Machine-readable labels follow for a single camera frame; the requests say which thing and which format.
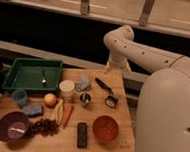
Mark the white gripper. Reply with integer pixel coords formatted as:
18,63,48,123
105,58,131,74

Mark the blue grey towel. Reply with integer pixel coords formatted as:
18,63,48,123
75,75,91,91

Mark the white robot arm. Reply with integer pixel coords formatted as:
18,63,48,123
104,25,190,152

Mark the small metal cup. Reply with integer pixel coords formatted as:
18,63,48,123
79,93,92,107

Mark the white paper cup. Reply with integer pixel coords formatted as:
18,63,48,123
59,79,75,100

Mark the small blue cup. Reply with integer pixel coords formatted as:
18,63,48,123
12,89,27,106

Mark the orange bowl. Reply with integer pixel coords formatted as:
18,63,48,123
92,115,119,144

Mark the orange carrot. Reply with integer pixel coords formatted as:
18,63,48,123
61,104,74,128

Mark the yellow banana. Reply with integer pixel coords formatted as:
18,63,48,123
51,100,64,125

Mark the metal spoon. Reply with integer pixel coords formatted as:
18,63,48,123
42,70,47,85

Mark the black remote control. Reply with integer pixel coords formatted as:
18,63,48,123
77,122,88,149

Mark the red yellow apple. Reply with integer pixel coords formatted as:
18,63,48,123
43,93,57,108

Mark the green plastic tray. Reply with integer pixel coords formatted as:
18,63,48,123
2,58,63,92

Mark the dark grape bunch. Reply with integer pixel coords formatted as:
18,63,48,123
24,118,59,138

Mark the blue sponge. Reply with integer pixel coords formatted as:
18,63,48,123
22,104,43,117

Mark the purple bowl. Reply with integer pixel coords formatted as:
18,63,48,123
0,111,29,142

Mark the black handled scoop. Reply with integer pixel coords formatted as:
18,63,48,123
95,78,118,108

